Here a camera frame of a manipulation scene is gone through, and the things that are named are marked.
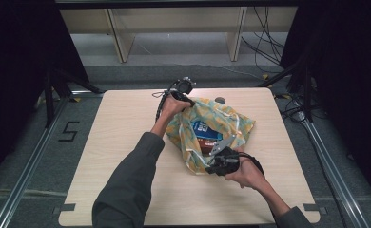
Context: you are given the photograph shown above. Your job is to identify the bundle of black cables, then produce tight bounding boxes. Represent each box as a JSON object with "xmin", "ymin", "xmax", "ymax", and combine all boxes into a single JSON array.
[{"xmin": 240, "ymin": 6, "xmax": 286, "ymax": 67}]

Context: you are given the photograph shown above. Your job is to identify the right hand-held gripper cable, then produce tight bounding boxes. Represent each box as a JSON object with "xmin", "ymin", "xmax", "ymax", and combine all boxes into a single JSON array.
[{"xmin": 237, "ymin": 151, "xmax": 266, "ymax": 178}]

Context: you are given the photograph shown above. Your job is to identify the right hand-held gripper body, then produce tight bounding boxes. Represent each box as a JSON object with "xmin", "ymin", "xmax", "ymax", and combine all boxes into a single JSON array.
[{"xmin": 207, "ymin": 134, "xmax": 243, "ymax": 177}]

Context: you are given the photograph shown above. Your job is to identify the blue box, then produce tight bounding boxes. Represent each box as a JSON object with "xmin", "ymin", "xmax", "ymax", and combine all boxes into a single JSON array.
[{"xmin": 191, "ymin": 119, "xmax": 225, "ymax": 143}]

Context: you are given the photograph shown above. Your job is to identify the hand-held gripper cable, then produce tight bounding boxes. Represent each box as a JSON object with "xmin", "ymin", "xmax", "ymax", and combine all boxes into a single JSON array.
[
  {"xmin": 237, "ymin": 151, "xmax": 266, "ymax": 178},
  {"xmin": 150, "ymin": 79, "xmax": 183, "ymax": 124}
]

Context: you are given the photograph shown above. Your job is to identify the black overhead frame bar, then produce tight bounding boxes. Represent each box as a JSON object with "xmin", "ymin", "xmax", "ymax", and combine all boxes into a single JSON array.
[{"xmin": 53, "ymin": 0, "xmax": 302, "ymax": 10}]

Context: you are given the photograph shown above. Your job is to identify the person's left hand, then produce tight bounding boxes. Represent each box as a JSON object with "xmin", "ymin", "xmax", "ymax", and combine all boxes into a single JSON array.
[{"xmin": 159, "ymin": 93, "xmax": 193, "ymax": 124}]

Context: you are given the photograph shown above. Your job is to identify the aluminium floor rail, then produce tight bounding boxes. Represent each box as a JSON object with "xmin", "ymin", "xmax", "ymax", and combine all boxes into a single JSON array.
[
  {"xmin": 0, "ymin": 94, "xmax": 71, "ymax": 228},
  {"xmin": 300, "ymin": 117, "xmax": 371, "ymax": 228}
]

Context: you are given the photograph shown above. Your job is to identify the teal orange-patterned plastic bag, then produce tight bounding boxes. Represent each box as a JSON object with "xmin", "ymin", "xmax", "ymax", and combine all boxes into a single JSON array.
[{"xmin": 165, "ymin": 96, "xmax": 257, "ymax": 176}]

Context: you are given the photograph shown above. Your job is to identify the black curtain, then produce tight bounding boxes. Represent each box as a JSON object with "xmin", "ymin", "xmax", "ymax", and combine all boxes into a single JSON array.
[
  {"xmin": 279, "ymin": 0, "xmax": 371, "ymax": 202},
  {"xmin": 0, "ymin": 0, "xmax": 90, "ymax": 188}
]

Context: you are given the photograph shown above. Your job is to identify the black metal stand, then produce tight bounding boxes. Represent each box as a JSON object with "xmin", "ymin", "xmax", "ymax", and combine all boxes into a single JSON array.
[
  {"xmin": 43, "ymin": 66, "xmax": 103, "ymax": 128},
  {"xmin": 257, "ymin": 59, "xmax": 315, "ymax": 124}
]

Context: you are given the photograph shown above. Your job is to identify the black floor cables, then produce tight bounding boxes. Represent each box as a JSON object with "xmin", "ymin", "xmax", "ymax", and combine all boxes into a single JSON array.
[{"xmin": 273, "ymin": 89, "xmax": 329, "ymax": 123}]

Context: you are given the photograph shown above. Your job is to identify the dark red packet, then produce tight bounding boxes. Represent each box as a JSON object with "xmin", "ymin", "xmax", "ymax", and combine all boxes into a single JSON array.
[{"xmin": 198, "ymin": 139, "xmax": 224, "ymax": 157}]

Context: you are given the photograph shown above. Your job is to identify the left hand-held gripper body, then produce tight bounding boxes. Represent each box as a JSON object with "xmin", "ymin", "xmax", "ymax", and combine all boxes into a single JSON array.
[{"xmin": 169, "ymin": 76, "xmax": 197, "ymax": 103}]

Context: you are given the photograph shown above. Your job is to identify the person's right hand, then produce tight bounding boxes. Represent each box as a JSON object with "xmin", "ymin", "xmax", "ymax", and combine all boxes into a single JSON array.
[{"xmin": 224, "ymin": 145, "xmax": 266, "ymax": 192}]

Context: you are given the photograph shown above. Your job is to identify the black tape strip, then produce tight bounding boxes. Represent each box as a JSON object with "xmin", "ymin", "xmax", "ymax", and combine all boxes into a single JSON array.
[
  {"xmin": 302, "ymin": 203, "xmax": 328, "ymax": 216},
  {"xmin": 52, "ymin": 202, "xmax": 77, "ymax": 216}
]

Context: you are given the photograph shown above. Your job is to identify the left hand-held gripper cable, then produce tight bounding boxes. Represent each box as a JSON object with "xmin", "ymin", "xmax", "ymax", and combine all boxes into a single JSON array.
[{"xmin": 150, "ymin": 79, "xmax": 183, "ymax": 124}]

